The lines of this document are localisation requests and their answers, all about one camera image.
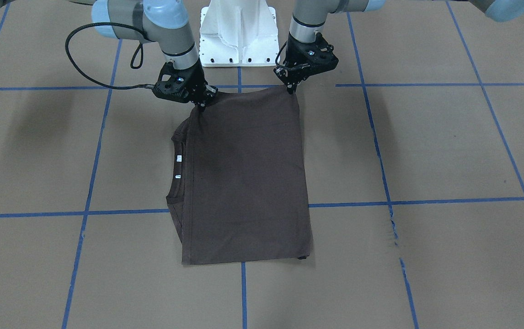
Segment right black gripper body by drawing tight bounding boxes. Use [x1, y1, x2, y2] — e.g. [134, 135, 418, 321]
[152, 60, 206, 104]

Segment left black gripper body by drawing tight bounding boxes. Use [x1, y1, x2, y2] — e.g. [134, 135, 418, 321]
[274, 33, 339, 87]

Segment dark brown t-shirt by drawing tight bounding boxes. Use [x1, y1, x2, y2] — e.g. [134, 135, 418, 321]
[166, 87, 312, 265]

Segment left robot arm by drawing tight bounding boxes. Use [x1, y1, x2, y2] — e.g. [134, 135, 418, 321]
[274, 0, 385, 94]

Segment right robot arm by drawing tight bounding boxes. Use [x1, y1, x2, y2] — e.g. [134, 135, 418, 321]
[92, 0, 218, 111]

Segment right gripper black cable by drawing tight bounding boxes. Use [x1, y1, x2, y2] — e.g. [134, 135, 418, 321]
[64, 22, 157, 90]

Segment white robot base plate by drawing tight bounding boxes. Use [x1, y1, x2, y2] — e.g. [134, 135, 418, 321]
[198, 0, 279, 67]

